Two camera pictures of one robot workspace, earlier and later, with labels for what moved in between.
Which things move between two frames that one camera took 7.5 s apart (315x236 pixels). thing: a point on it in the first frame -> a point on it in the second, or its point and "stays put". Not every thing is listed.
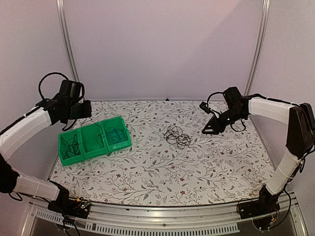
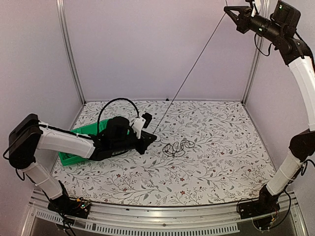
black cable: (174, 135) -> (176, 149)
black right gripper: (213, 122) -> (244, 19)
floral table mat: (172, 162) stays put
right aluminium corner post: (259, 46) stays put
